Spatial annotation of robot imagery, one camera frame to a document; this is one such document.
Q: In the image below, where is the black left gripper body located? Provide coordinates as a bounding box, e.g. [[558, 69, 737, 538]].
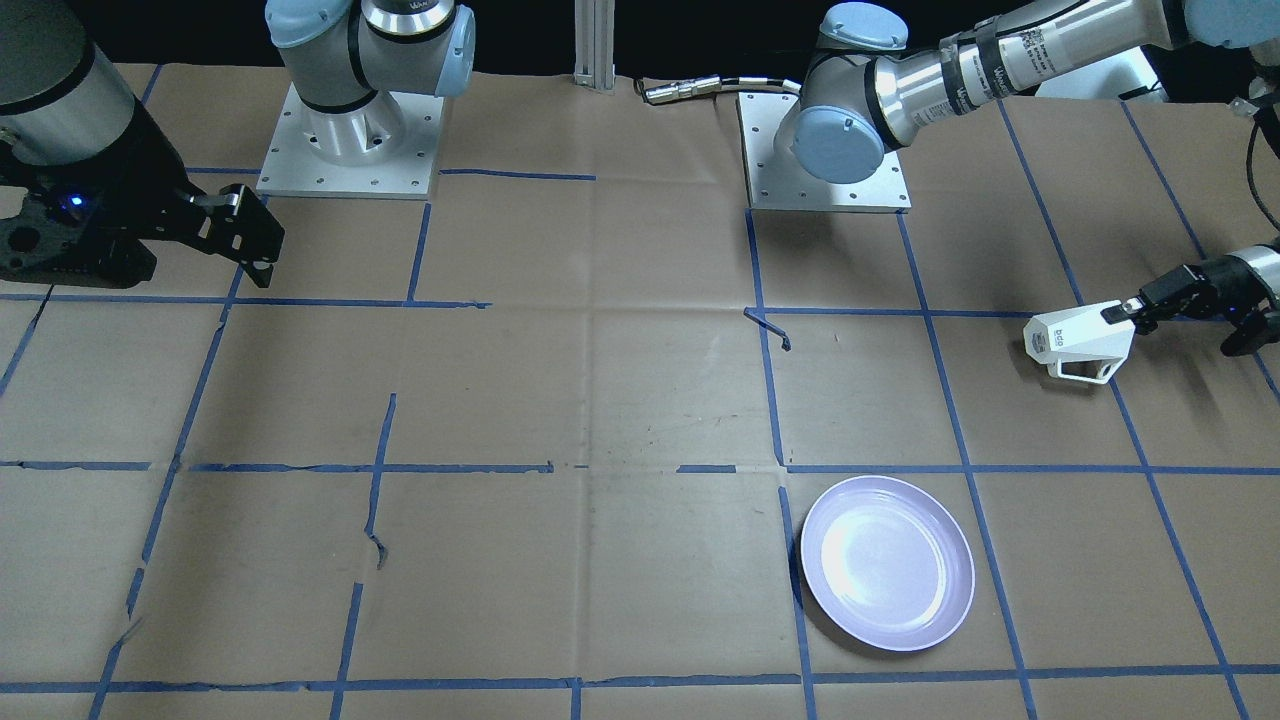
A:
[[1140, 243, 1279, 334]]

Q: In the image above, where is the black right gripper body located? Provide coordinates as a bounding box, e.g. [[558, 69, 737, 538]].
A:
[[3, 102, 285, 290]]

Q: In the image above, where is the white angular mug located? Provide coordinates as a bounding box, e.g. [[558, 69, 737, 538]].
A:
[[1023, 300, 1137, 386]]

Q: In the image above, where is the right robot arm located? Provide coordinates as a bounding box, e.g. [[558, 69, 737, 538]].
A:
[[3, 1, 476, 290]]

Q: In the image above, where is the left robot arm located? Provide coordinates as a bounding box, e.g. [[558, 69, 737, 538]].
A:
[[774, 1, 1277, 363]]

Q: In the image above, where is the lavender plate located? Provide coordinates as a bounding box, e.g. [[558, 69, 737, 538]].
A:
[[797, 475, 977, 653]]

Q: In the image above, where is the brown paper table cover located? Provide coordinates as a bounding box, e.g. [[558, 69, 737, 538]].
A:
[[1, 76, 1277, 719]]

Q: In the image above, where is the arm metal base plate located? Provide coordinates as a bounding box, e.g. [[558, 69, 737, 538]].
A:
[[737, 92, 913, 213], [256, 87, 448, 201]]

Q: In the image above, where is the aluminium profile post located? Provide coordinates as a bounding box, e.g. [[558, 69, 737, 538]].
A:
[[572, 0, 616, 95]]

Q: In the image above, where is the silver cable connector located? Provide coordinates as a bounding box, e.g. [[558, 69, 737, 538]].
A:
[[634, 76, 801, 106]]

